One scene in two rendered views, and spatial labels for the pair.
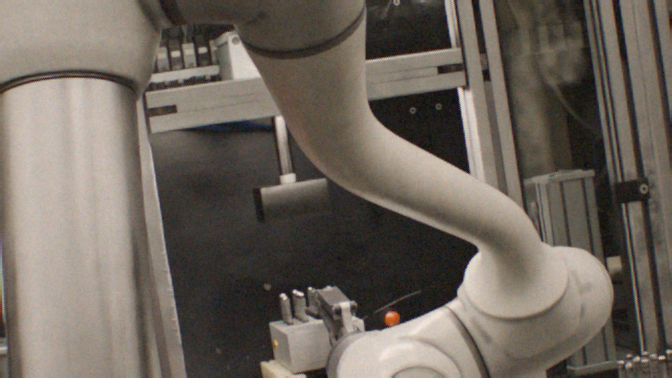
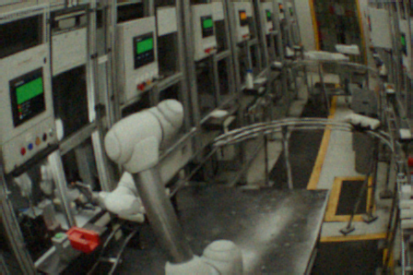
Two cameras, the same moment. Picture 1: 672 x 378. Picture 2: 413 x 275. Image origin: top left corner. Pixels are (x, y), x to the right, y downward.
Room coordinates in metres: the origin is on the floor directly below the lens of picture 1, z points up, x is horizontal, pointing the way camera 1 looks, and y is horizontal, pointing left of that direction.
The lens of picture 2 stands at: (-0.06, 1.30, 1.89)
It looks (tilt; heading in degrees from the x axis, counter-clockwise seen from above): 18 degrees down; 304
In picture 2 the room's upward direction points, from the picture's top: 5 degrees counter-clockwise
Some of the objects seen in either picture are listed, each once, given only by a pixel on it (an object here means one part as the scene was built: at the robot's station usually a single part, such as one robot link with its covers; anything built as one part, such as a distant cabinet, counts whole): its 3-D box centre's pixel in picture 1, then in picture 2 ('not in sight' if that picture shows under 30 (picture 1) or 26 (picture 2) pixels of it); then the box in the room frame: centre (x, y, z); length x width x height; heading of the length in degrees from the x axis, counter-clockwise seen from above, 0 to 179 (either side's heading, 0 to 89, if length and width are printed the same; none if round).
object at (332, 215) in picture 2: not in sight; (353, 197); (0.78, -2.42, 0.01); 1.00 x 0.55 x 0.01; 102
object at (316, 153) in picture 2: not in sight; (315, 121); (2.04, -4.67, 0.01); 5.85 x 0.59 x 0.01; 102
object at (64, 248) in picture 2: not in sight; (62, 246); (1.32, 0.44, 0.97); 0.08 x 0.08 x 0.12; 12
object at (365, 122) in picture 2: not in sight; (361, 124); (0.66, -2.11, 0.84); 0.37 x 0.14 x 0.10; 160
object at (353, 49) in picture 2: not in sight; (350, 67); (1.91, -6.96, 0.48); 0.84 x 0.58 x 0.97; 110
